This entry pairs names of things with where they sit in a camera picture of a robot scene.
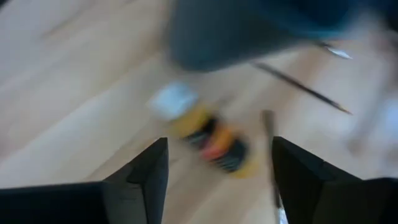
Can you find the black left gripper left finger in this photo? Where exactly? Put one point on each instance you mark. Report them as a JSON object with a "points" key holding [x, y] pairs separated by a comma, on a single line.
{"points": [[109, 202]]}

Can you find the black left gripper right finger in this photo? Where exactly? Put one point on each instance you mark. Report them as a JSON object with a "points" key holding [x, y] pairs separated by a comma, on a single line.
{"points": [[326, 199]]}

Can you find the small ochre paint bottle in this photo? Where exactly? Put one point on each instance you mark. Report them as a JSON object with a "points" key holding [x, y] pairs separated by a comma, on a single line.
{"points": [[211, 137]]}

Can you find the blue-grey plastic cup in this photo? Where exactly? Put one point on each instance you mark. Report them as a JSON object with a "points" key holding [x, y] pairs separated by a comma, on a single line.
{"points": [[217, 34]]}

